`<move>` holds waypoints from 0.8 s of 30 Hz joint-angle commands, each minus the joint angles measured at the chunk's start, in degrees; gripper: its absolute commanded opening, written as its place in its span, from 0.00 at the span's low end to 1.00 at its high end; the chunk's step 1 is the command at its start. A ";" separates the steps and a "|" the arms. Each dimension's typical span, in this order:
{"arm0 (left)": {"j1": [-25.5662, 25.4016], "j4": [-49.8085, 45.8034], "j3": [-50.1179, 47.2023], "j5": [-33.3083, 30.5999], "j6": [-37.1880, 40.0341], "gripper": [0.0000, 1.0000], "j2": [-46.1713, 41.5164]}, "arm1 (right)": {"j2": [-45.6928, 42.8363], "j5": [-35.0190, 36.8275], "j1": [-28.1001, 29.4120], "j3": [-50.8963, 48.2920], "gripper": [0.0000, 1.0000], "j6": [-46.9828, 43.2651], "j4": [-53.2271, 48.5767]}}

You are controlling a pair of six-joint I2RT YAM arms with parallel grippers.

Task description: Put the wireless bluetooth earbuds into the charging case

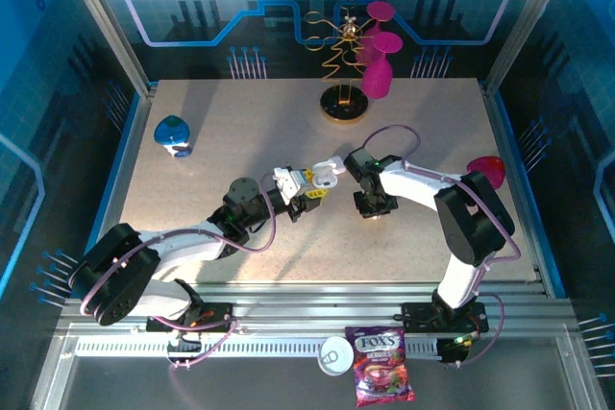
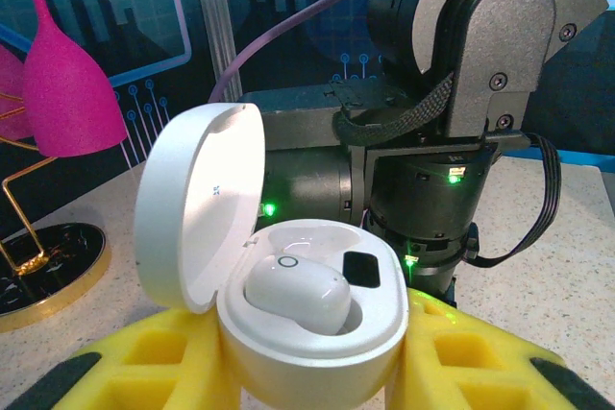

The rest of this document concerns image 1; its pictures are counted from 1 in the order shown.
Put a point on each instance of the white earbud charging case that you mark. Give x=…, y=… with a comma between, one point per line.
x=327, y=174

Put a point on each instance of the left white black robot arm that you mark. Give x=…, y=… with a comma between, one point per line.
x=192, y=242

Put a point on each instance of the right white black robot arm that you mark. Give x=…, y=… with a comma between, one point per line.
x=413, y=184

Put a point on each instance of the blue white cup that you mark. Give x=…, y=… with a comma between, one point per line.
x=170, y=134

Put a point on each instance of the pink wine glass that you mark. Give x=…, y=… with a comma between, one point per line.
x=377, y=79
x=380, y=10

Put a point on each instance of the red pink plastic cup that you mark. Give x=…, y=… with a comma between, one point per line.
x=490, y=167

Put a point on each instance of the white pull-tab can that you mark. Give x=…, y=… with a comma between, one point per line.
x=335, y=354

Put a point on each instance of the purple Fox's candy bag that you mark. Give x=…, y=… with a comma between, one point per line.
x=382, y=367

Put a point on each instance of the aluminium front frame rail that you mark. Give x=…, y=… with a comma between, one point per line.
x=312, y=302

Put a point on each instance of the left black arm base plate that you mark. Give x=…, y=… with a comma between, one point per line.
x=216, y=315

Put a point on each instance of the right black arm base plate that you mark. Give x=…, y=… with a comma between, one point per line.
x=418, y=316

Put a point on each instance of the aluminium frame post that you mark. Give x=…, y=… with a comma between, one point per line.
x=528, y=16
x=103, y=16

